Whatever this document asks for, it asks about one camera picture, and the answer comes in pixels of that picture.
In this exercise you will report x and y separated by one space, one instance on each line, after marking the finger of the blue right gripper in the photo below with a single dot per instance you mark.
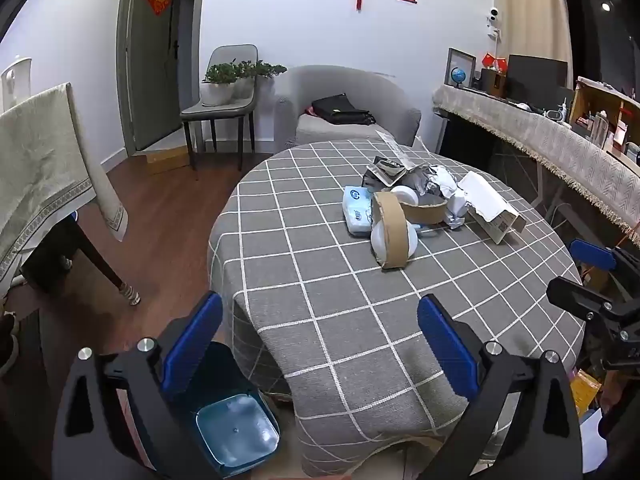
592 255

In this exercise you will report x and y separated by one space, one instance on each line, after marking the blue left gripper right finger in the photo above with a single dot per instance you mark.
454 345

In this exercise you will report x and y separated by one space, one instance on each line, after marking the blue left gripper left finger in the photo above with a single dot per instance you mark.
186 353

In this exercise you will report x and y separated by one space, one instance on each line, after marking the white cardboard box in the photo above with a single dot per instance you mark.
494 214

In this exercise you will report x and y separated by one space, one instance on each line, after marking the white paper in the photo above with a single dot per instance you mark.
441 201

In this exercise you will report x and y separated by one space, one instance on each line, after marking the blue tissue pack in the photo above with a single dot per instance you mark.
357 210

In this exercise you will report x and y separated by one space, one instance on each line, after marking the teal plastic trash bin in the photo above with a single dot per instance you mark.
226 414

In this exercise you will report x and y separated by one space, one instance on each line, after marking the beige fringed desk cloth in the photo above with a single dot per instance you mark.
594 174

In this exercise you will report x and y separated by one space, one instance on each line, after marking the dark table leg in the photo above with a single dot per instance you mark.
94 256

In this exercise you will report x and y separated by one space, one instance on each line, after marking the wooden desk shelf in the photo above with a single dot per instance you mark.
610 117

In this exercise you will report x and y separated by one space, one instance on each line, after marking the grey checked round tablecloth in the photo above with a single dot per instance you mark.
310 314

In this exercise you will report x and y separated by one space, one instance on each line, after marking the black monitor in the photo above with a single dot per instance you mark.
538 82

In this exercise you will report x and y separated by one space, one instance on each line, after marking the cardboard box on floor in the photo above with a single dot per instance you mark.
161 161

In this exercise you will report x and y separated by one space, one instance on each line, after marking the black printed bag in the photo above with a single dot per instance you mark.
382 174

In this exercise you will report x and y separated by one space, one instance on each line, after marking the small blue globe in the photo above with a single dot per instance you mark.
457 77

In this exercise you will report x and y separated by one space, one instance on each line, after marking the beige tablecloth side table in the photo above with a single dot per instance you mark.
47 172

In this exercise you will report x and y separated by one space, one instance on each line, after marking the framed picture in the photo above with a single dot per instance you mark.
457 58

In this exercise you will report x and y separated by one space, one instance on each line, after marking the grey dining chair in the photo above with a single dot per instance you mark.
241 110

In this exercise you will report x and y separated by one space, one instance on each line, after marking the potted green plant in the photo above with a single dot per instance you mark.
224 83

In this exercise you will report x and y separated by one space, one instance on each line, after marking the black handbag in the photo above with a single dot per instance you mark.
338 110

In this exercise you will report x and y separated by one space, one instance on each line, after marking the grey armchair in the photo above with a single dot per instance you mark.
294 122

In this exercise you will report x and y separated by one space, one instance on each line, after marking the white kettle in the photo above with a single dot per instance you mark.
15 83

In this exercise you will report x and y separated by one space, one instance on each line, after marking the grey door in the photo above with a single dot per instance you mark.
154 70

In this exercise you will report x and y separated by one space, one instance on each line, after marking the white security camera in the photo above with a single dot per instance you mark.
493 23

